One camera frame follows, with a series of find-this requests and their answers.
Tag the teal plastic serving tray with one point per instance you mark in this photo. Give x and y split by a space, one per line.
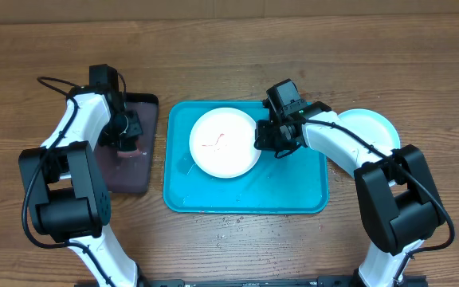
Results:
296 184

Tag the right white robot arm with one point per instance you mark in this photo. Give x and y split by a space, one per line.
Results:
399 204

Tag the green and pink sponge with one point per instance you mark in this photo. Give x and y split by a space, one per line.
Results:
129 154

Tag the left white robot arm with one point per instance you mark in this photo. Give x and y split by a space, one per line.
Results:
66 203

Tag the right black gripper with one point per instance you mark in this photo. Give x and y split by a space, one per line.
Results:
266 143

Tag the light blue plate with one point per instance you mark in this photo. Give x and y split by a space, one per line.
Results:
372 125

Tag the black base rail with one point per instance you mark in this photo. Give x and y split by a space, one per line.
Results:
321 281

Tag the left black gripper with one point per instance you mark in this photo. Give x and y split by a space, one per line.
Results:
106 139

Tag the black tray with water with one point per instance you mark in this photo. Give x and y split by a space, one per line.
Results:
131 174

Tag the white plate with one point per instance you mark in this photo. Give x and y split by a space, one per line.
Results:
222 141

